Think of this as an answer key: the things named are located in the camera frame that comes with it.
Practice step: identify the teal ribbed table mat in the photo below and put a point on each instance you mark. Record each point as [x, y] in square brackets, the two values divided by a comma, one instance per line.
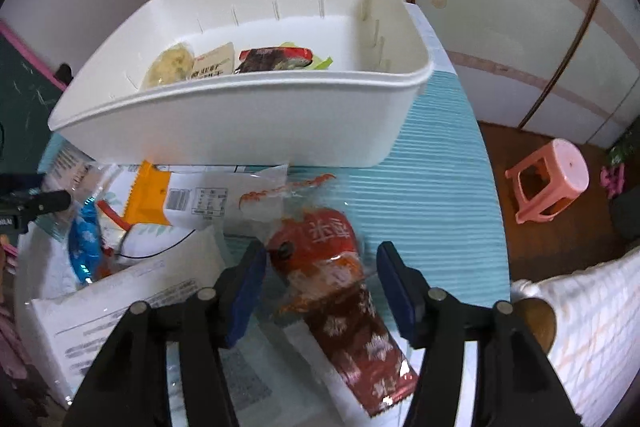
[430, 217]

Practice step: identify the white and teal snack packet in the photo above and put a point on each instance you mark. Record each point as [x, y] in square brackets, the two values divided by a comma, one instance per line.
[67, 172]

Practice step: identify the green plant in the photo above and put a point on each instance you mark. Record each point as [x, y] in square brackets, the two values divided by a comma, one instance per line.
[625, 147]

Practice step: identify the yellow snack packet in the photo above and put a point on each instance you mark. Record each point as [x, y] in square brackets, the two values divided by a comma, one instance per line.
[167, 67]

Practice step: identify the red flower-print snack packet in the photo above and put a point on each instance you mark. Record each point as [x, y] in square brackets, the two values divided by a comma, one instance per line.
[345, 302]

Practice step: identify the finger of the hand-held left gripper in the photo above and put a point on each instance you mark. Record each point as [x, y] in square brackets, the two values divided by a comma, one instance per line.
[47, 202]

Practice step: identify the beige snack packet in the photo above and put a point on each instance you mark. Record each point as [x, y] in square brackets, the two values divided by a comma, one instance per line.
[212, 61]

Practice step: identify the pale wardrobe with pink stripes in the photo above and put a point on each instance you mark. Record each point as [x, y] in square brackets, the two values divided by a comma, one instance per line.
[510, 32]

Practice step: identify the black chalkboard clip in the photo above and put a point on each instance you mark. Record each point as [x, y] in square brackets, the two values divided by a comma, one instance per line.
[63, 73]

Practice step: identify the dark red snack packet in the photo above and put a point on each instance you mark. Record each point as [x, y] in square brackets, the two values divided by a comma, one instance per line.
[270, 59]

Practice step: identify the pink plastic stool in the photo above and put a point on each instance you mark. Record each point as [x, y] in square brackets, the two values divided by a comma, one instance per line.
[555, 177]

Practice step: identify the blue snack packet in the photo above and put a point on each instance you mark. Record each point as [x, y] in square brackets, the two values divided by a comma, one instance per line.
[82, 242]

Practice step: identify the white plastic bin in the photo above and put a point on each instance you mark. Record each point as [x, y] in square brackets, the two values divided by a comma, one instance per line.
[260, 117]

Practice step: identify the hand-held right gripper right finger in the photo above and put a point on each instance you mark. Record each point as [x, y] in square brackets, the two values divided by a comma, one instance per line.
[397, 297]

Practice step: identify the orange and white snack packet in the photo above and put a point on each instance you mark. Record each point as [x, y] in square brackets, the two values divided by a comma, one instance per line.
[150, 197]

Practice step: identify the green snack packet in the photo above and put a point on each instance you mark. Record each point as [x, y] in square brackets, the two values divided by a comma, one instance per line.
[322, 62]

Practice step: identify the round wooden chair knob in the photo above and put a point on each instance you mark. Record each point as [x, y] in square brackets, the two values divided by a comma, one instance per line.
[537, 324]

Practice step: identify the pink toy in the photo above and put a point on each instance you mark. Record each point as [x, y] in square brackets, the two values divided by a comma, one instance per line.
[612, 179]

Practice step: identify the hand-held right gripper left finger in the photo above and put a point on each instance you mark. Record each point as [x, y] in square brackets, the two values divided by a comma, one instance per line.
[245, 302]

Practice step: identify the white checked cloth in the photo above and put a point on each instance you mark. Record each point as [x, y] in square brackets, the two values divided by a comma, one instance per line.
[595, 332]

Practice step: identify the clear packet with orange print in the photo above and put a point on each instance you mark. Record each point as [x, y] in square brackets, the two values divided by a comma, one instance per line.
[270, 202]

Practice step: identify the green chalkboard with pink frame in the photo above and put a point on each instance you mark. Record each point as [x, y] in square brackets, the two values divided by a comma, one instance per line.
[25, 102]

